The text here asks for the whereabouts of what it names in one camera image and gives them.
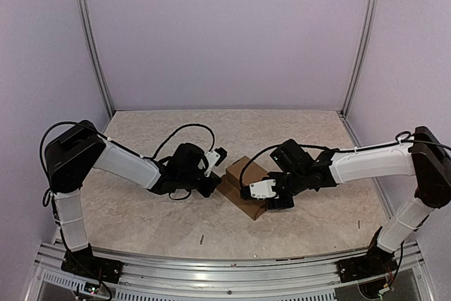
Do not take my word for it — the brown cardboard box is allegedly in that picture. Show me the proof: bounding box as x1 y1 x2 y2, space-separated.
215 155 272 221

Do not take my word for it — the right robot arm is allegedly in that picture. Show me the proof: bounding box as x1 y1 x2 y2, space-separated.
252 126 450 276

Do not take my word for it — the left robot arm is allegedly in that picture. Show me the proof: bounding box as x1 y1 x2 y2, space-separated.
39 120 228 276

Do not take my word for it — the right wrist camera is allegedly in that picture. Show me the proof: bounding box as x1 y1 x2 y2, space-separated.
240 179 278 200

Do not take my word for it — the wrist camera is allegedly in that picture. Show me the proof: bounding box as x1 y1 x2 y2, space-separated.
199 147 228 177
240 179 278 200

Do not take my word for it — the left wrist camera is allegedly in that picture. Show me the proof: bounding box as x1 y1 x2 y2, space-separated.
199 147 228 177

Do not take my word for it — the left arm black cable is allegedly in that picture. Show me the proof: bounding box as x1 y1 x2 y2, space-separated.
37 121 216 207

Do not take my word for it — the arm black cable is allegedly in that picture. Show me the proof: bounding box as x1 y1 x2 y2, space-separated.
37 121 216 207
238 130 451 196

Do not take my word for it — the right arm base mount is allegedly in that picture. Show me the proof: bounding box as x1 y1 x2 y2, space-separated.
336 254 397 283

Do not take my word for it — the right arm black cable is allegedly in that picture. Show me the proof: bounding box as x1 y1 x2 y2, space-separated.
238 130 451 196

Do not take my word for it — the front aluminium rail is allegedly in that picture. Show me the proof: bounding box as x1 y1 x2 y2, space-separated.
19 241 438 300

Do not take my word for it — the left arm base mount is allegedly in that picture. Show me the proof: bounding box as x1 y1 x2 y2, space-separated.
61 256 123 284

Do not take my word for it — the right aluminium frame post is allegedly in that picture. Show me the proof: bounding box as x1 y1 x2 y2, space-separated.
340 0 378 120

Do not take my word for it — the aluminium frame post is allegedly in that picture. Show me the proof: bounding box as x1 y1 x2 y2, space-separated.
76 0 116 118
340 0 378 120

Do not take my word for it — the left aluminium frame post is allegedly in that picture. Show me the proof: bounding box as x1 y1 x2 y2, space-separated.
76 0 116 118

